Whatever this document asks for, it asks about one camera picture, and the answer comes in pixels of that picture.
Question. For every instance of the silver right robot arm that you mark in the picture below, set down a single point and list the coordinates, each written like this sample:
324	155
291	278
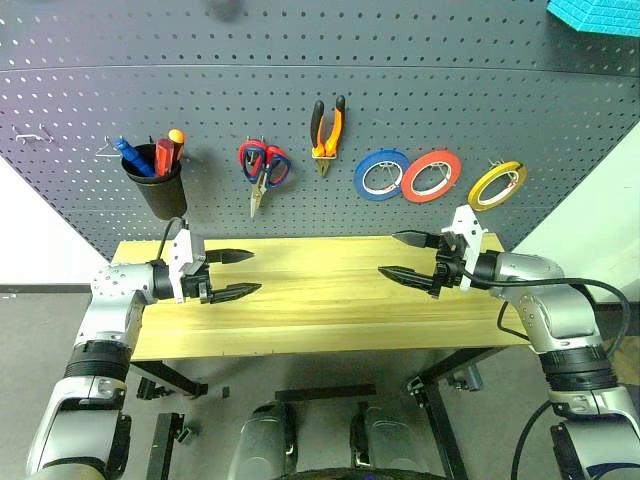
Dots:
550	310

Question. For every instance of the orange and black screwdriver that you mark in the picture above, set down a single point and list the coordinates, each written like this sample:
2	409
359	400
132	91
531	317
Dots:
176	136

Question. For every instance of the teal ribbed foam block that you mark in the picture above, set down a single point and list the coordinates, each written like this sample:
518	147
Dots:
595	14

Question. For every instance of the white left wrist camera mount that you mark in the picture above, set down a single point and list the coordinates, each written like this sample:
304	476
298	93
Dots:
182	250

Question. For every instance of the black metal crossbar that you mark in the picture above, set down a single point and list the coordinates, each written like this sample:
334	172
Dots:
325	391

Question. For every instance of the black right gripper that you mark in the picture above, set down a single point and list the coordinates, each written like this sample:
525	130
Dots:
447	265

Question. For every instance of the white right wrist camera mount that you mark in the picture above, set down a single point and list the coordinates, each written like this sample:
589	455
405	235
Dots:
470	230

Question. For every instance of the grey caster wheel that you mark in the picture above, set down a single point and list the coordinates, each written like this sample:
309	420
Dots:
467	379
150	389

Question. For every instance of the blue tape roll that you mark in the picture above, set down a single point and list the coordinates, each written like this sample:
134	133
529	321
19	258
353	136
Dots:
359	180

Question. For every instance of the black metal table leg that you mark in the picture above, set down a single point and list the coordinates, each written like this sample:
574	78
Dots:
435	425
172	380

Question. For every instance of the yellow tape roll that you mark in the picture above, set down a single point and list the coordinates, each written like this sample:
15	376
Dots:
475	197

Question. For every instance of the orange and black pliers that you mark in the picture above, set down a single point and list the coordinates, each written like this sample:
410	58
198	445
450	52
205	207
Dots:
325	150

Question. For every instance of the dark grey rounded shell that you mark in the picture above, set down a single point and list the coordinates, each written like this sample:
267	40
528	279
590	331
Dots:
265	440
385	440

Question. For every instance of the red tape roll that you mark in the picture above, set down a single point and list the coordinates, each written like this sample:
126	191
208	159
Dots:
407	182

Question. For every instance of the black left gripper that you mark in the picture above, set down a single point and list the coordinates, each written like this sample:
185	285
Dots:
192	285

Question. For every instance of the silver double pegboard hook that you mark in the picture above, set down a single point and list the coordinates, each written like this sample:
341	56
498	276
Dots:
32	136

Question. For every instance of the small black block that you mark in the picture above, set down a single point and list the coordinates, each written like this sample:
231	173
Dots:
224	391

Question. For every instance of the silver metal pegboard hook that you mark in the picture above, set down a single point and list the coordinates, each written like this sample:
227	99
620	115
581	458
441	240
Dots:
502	172
442	175
390	170
255	140

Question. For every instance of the black plastic cup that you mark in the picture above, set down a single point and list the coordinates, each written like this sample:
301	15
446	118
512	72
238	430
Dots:
160	200

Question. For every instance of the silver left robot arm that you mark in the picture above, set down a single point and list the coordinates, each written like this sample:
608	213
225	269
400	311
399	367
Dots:
115	282

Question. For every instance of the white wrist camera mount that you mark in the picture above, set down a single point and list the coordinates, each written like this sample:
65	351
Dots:
182	250
470	230

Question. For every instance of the grey pegboard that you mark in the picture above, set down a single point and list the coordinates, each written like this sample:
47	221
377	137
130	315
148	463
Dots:
320	75

